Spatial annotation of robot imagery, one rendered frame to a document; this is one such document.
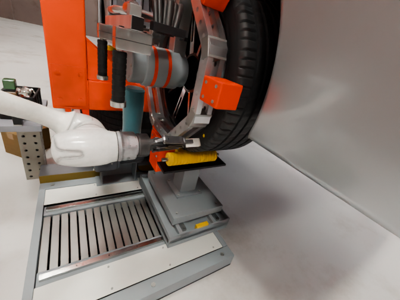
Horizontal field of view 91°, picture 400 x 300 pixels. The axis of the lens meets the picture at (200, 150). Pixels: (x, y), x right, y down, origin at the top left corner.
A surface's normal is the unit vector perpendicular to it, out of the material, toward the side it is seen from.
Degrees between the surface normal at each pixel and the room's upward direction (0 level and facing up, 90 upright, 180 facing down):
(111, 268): 0
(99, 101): 90
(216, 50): 90
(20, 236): 0
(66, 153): 78
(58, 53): 90
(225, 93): 90
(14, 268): 0
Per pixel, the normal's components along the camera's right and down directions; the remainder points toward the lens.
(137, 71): 0.44, 0.65
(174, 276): 0.22, -0.87
